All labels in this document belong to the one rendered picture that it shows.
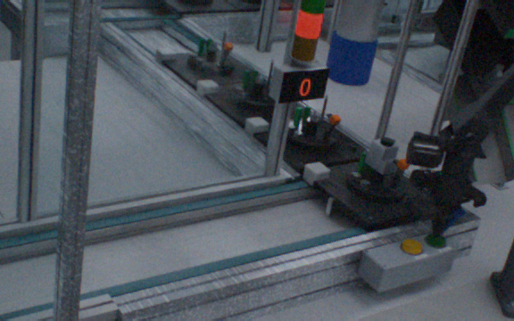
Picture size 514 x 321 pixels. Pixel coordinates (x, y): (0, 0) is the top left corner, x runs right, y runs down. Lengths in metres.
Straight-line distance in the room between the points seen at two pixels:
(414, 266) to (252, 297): 0.36
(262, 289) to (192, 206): 0.28
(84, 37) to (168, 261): 0.65
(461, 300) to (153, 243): 0.66
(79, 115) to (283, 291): 0.64
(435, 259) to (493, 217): 0.46
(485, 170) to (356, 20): 0.88
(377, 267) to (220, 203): 0.36
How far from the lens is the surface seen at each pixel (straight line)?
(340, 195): 1.83
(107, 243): 1.64
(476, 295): 1.84
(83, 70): 1.09
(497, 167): 2.05
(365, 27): 2.73
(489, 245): 2.03
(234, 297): 1.52
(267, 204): 1.84
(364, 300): 1.71
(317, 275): 1.62
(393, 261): 1.66
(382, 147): 1.83
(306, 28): 1.69
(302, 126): 2.08
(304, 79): 1.73
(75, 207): 1.19
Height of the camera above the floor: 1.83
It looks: 27 degrees down
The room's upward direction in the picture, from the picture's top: 10 degrees clockwise
